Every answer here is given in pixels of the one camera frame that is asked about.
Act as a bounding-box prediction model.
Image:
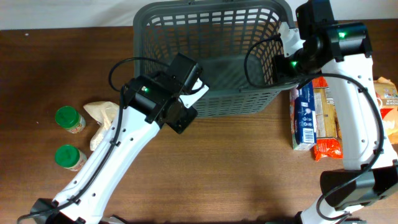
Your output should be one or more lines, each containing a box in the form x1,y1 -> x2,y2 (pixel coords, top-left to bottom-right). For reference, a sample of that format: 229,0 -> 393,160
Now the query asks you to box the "blue tea box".
289,83 -> 317,151

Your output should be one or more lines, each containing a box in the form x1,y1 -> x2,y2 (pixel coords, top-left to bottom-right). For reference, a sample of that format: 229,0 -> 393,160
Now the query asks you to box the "green-lid jar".
55,106 -> 86,134
55,144 -> 87,172

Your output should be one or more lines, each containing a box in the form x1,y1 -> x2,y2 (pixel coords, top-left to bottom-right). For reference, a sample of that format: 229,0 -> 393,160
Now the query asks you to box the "yellow coffee bag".
374,77 -> 397,144

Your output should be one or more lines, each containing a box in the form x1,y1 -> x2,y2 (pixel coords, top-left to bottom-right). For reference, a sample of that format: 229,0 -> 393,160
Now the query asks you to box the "grey plastic basket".
133,0 -> 295,118

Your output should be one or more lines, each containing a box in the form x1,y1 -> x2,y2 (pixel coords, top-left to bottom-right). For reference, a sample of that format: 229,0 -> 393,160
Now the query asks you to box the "beige paper bag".
83,101 -> 119,151

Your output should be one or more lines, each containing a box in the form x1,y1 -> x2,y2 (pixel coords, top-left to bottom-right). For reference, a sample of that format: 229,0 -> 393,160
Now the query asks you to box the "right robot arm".
273,0 -> 397,223

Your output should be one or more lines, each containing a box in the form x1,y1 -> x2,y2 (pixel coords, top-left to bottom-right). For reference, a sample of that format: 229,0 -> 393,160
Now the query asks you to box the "orange pasta packet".
312,77 -> 343,161

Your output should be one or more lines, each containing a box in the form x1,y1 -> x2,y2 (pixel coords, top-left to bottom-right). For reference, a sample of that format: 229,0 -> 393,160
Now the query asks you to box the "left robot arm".
17,54 -> 209,223

